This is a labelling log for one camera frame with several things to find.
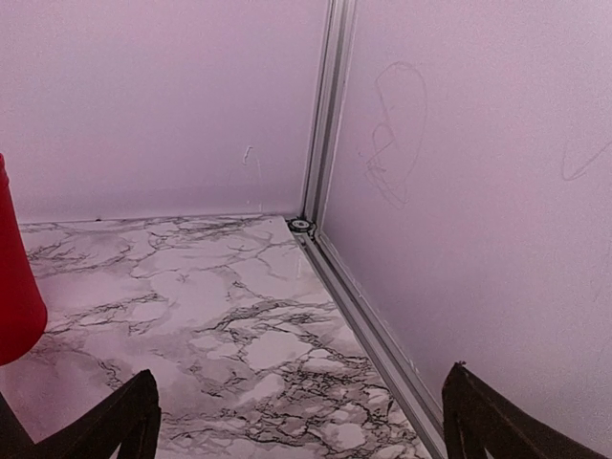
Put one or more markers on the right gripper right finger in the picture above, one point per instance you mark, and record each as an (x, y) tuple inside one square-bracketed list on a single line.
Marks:
[(480, 423)]

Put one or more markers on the red cylindrical container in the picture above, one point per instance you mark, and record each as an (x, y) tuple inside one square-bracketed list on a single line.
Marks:
[(23, 312)]

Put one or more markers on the right side aluminium rail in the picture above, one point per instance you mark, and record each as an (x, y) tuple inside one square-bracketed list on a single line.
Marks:
[(396, 369)]

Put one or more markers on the right aluminium frame post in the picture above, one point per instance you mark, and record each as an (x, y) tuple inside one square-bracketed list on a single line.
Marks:
[(333, 71)]

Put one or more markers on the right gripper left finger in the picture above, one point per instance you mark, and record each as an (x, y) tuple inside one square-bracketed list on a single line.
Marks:
[(125, 424)]

